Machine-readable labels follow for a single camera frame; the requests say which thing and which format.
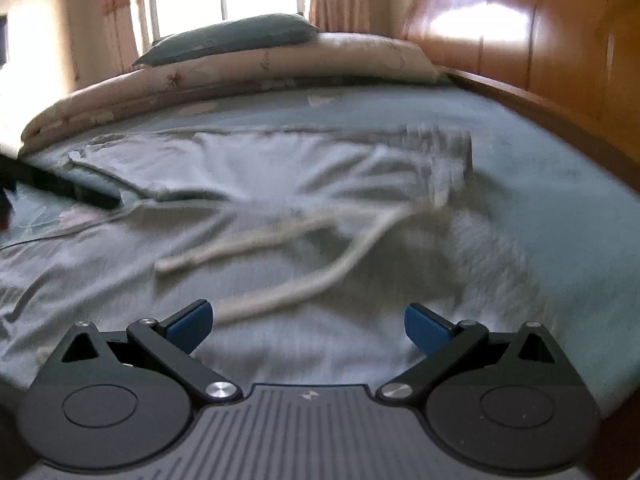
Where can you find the green pillow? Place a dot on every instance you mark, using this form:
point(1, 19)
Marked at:
point(230, 37)

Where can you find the pink floral folded quilt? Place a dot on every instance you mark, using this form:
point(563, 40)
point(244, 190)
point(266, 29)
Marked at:
point(225, 75)

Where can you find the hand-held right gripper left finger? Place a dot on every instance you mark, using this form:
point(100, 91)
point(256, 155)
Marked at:
point(192, 325)

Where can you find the wooden headboard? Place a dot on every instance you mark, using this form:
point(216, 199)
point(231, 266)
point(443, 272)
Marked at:
point(525, 30)

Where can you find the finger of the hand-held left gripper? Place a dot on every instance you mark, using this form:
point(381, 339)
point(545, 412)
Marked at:
point(65, 185)

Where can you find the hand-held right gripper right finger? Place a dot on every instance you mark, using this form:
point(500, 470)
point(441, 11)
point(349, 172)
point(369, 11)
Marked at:
point(425, 327)

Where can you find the grey sweatpants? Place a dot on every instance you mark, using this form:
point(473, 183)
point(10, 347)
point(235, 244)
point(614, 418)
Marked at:
point(280, 240)

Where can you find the teal patterned bed sheet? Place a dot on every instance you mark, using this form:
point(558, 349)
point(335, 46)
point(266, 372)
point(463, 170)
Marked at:
point(550, 200)

